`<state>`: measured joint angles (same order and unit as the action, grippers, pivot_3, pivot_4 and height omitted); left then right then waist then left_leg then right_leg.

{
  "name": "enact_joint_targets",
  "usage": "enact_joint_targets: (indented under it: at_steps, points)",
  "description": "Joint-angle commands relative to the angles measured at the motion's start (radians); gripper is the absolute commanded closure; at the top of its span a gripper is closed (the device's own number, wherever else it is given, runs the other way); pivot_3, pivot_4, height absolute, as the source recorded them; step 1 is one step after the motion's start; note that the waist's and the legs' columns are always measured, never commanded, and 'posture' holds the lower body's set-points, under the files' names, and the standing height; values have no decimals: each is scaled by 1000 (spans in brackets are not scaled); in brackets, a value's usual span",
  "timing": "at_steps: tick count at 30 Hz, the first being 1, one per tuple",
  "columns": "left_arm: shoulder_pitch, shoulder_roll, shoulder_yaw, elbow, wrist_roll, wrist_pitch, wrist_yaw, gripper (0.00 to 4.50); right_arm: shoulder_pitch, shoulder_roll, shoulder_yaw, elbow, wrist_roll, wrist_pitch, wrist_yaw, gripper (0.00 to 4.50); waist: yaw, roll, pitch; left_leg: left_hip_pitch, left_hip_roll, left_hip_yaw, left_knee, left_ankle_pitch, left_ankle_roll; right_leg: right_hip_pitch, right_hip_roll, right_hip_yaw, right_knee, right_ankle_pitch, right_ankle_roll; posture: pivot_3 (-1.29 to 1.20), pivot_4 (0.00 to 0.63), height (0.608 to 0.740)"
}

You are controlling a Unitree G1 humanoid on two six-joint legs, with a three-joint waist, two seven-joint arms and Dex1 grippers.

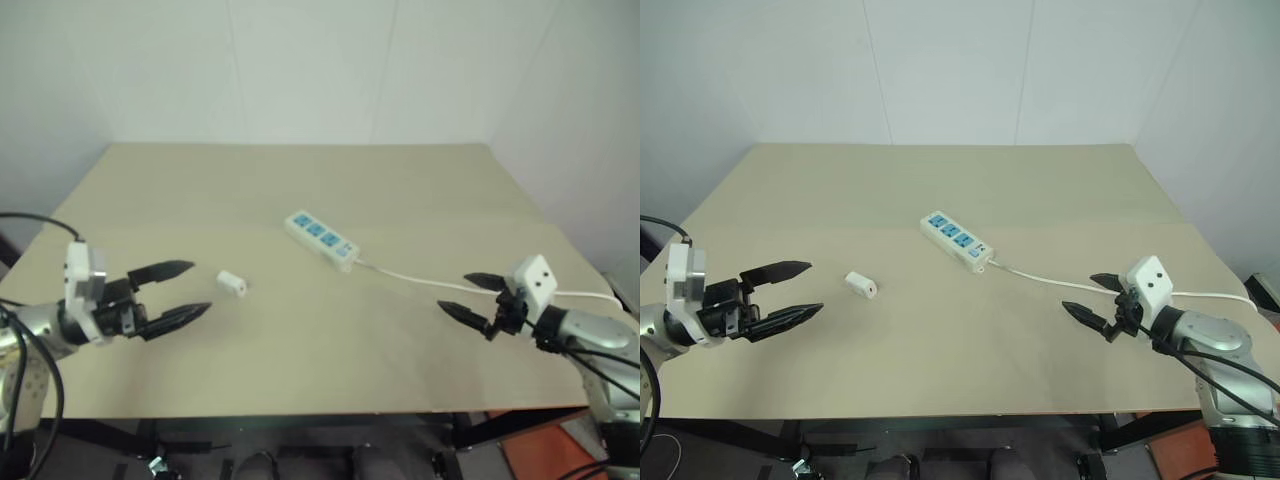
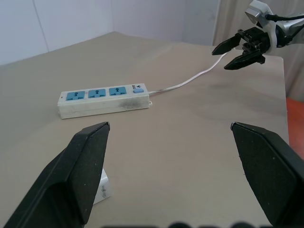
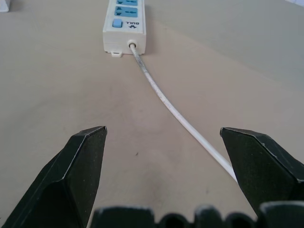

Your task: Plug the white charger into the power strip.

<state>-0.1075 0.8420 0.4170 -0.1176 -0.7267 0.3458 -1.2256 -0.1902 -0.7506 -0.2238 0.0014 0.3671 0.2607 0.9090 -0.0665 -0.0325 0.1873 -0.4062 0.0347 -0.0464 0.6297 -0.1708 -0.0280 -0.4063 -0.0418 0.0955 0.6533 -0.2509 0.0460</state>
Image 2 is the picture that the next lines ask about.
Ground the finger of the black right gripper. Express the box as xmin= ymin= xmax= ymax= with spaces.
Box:
xmin=211 ymin=33 xmax=242 ymax=56
xmin=223 ymin=49 xmax=262 ymax=70

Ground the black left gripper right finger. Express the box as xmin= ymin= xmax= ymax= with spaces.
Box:
xmin=229 ymin=122 xmax=304 ymax=228

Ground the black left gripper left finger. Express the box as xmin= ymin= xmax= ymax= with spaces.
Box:
xmin=0 ymin=122 xmax=111 ymax=228

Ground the white plug adapter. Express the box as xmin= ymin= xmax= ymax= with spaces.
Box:
xmin=93 ymin=167 xmax=112 ymax=205

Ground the white power strip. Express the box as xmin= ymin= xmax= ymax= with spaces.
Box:
xmin=57 ymin=82 xmax=153 ymax=120

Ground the beige curtain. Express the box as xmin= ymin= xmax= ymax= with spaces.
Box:
xmin=212 ymin=0 xmax=304 ymax=98

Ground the beige tablecloth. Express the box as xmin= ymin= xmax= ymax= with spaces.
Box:
xmin=0 ymin=30 xmax=289 ymax=228

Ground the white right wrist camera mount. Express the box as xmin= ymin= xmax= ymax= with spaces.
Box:
xmin=244 ymin=0 xmax=279 ymax=56

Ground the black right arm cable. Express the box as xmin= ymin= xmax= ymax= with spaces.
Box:
xmin=265 ymin=13 xmax=304 ymax=46

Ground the white power cable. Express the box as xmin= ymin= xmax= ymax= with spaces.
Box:
xmin=148 ymin=47 xmax=238 ymax=96

